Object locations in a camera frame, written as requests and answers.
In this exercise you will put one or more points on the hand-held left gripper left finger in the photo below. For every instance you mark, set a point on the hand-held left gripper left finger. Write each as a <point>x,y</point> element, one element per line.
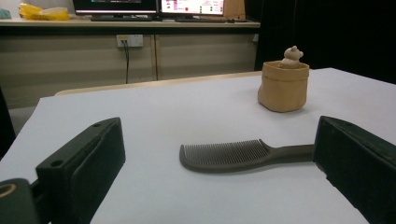
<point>90,161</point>

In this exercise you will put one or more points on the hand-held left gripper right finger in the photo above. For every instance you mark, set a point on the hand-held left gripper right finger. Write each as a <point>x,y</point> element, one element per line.
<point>358,161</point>

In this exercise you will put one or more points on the dark brown comb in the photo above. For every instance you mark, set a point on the dark brown comb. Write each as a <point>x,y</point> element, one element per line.
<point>280,152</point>

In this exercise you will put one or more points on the tan paper storage pot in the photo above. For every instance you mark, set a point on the tan paper storage pot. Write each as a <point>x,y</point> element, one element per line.
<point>281,90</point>

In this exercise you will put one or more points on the wooden table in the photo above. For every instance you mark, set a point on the wooden table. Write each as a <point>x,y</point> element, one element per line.
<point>155,83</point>

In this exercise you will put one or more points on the white table cover sheet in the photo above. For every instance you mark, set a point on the white table cover sheet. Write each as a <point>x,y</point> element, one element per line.
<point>186,112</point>

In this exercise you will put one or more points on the small beige animal figurine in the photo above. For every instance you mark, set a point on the small beige animal figurine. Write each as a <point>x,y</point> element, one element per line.
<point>292,56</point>

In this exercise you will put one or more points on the black curtain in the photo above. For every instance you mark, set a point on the black curtain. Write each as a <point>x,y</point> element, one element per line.
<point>327,31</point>

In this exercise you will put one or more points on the long beige desk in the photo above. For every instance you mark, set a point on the long beige desk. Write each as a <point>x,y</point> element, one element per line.
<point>93,23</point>

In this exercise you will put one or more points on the black keyboard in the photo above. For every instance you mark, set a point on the black keyboard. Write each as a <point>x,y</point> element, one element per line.
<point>199,20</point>
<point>121,18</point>

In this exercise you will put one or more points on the yellow plastic bag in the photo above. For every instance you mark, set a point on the yellow plastic bag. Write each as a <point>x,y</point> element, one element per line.
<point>46,13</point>

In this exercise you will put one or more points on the dark computer monitor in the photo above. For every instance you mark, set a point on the dark computer monitor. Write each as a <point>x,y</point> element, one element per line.
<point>115,4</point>

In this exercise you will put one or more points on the teal object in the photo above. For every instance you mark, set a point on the teal object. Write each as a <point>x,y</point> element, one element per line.
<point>4,14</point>

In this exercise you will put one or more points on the bright computer monitor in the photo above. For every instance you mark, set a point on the bright computer monitor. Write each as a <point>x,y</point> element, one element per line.
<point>193,6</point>

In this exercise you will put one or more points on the brown cardboard box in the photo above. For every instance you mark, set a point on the brown cardboard box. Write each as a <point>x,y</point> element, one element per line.
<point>234,8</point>

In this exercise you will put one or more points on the white wall socket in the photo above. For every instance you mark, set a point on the white wall socket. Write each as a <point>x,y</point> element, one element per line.
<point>135,40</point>

